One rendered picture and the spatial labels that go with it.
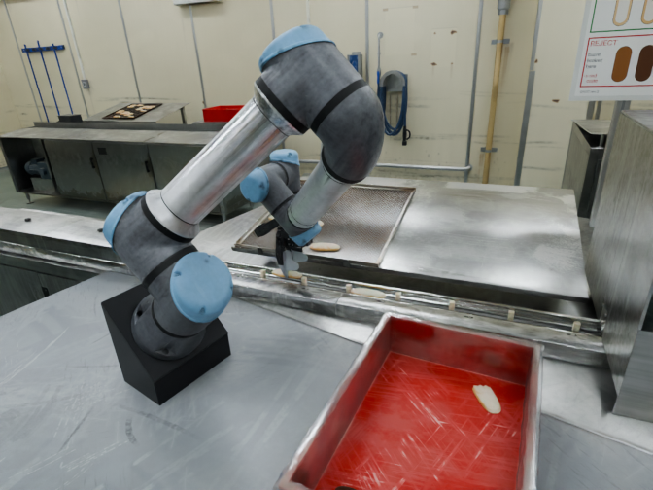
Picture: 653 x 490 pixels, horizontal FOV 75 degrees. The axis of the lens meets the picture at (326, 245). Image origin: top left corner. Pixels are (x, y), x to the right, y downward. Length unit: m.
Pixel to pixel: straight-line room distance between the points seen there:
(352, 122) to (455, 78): 4.07
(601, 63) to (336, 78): 1.21
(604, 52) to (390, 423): 1.36
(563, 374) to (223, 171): 0.80
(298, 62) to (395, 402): 0.65
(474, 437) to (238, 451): 0.42
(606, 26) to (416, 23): 3.19
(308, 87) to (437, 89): 4.09
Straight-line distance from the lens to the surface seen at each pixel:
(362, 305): 1.11
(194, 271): 0.78
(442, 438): 0.86
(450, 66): 4.72
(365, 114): 0.68
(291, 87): 0.69
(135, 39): 6.61
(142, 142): 4.44
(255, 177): 1.01
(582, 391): 1.03
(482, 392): 0.94
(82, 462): 0.95
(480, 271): 1.25
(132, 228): 0.81
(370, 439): 0.84
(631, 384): 0.96
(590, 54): 1.75
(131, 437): 0.95
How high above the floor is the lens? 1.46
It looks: 24 degrees down
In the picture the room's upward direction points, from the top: 3 degrees counter-clockwise
